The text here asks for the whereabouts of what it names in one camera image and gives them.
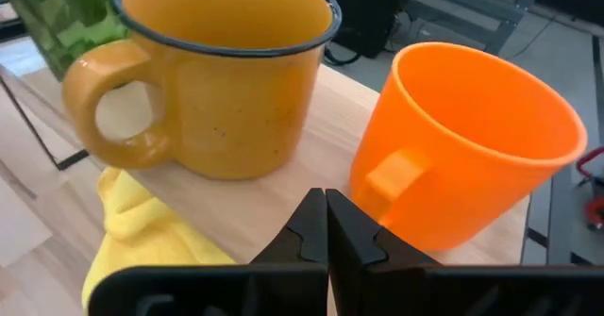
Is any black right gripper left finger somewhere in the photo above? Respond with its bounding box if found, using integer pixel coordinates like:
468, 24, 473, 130
248, 187, 330, 268

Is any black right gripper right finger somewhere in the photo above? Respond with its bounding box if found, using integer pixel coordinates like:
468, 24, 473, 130
325, 187, 441, 316

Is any orange plastic cup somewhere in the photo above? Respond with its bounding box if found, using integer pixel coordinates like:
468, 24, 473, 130
348, 41, 589, 254

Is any yellow mug with dark rim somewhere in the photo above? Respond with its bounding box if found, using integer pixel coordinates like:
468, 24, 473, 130
61, 0, 344, 181

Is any green glass cup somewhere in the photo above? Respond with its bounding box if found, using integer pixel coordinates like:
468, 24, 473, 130
0, 0, 131, 82

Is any wooden shelf with black legs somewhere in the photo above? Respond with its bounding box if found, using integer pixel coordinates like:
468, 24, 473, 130
0, 63, 532, 266

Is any yellow cloth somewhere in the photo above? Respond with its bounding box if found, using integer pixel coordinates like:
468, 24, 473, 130
80, 166, 237, 312

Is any black equipment box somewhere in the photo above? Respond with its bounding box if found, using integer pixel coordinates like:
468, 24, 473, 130
313, 0, 410, 61

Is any grey metal beam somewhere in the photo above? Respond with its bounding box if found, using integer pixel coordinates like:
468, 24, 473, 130
405, 0, 553, 57

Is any coiled black cable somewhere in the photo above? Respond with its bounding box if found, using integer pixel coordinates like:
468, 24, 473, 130
323, 44, 362, 67

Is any red metal chair frame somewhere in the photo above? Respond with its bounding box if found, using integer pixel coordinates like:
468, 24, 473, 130
574, 145, 604, 232

